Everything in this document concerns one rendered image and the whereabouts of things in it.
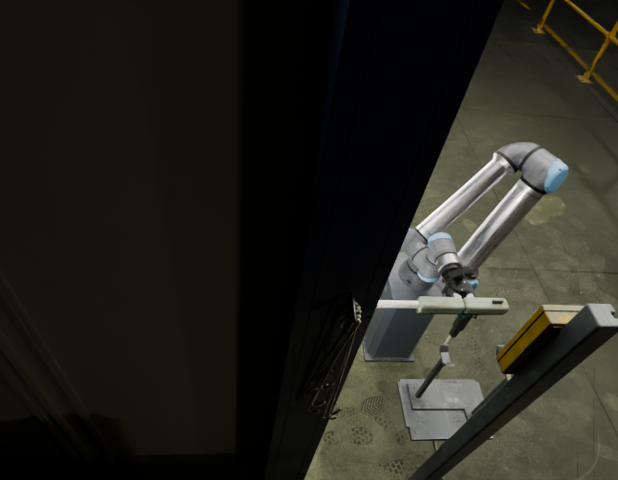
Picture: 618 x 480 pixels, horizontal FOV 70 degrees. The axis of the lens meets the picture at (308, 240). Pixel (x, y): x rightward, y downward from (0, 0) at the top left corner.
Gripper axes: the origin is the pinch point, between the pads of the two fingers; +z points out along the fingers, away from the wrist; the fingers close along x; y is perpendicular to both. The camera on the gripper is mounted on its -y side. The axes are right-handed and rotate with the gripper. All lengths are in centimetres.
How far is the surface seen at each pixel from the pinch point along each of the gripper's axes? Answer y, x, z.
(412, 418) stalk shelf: 36.3, 13.7, 21.7
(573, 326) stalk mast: -42, 3, 32
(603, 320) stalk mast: -49, 1, 34
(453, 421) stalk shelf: 36.3, -1.6, 22.9
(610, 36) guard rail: 55, -345, -437
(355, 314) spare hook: -47, 54, 33
